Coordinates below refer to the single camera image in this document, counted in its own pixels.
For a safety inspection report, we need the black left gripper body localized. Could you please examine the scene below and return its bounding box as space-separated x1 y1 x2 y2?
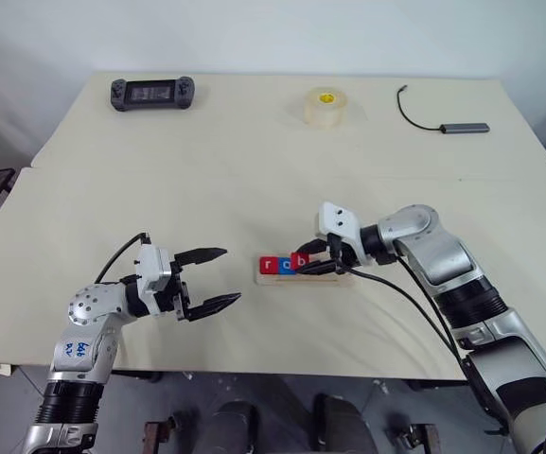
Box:
153 257 193 323

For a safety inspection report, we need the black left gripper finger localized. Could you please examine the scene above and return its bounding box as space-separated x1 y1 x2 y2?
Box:
172 246 229 267
185 291 243 323

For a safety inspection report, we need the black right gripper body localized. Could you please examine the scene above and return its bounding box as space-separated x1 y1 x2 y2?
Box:
325 233 363 276

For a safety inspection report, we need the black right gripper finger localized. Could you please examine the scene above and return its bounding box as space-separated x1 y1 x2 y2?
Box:
294 258 339 277
294 237 331 257

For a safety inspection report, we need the wooden letter tray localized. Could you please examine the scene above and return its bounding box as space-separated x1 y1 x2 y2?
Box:
254 253 355 288

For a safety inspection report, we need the clear tape roll yellow core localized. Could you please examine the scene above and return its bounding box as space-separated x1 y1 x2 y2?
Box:
302 86 351 131

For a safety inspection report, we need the black handheld game controller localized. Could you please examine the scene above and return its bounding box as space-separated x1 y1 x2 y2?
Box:
108 76 196 114

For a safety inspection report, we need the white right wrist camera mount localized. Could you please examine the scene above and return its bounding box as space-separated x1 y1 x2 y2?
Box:
316 201 367 266

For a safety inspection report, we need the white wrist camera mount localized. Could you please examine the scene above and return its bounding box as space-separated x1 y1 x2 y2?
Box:
316 201 367 266
134 243 175 317

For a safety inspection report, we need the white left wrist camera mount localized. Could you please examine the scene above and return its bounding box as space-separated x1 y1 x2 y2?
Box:
134 243 175 317

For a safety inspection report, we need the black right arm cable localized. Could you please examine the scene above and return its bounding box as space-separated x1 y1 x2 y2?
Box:
326 234 508 439

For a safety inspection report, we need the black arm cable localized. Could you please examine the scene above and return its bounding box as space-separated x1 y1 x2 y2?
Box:
326 234 508 439
95 231 153 285

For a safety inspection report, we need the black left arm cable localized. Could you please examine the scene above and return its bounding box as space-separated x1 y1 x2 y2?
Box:
95 231 153 285

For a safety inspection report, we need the rusty brown metal bracket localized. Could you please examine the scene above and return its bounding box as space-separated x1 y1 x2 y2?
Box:
142 410 184 454
393 415 439 454

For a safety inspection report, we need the grey USB hub with cable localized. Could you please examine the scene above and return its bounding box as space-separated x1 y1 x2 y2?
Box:
396 84 491 135

